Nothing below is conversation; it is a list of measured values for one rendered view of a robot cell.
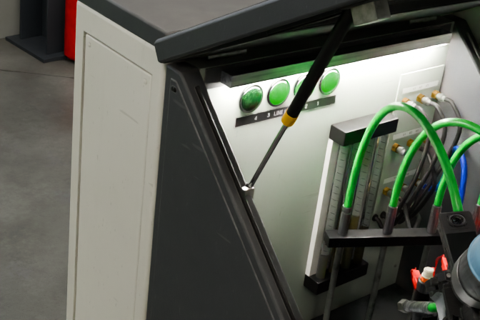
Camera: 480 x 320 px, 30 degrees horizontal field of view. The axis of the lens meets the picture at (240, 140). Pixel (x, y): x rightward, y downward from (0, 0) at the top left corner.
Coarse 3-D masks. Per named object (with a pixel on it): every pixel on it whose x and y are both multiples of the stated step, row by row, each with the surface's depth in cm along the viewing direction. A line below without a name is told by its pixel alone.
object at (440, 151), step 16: (384, 112) 147; (416, 112) 137; (368, 128) 153; (432, 128) 134; (368, 144) 156; (432, 144) 132; (448, 160) 130; (352, 176) 160; (448, 176) 129; (352, 192) 162; (432, 304) 134
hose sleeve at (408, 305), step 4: (404, 304) 142; (408, 304) 141; (412, 304) 140; (416, 304) 138; (420, 304) 137; (424, 304) 136; (428, 304) 135; (404, 308) 142; (408, 308) 141; (412, 308) 139; (416, 308) 138; (420, 308) 137; (424, 308) 136; (412, 312) 140; (416, 312) 139; (420, 312) 138; (424, 312) 136; (428, 312) 135
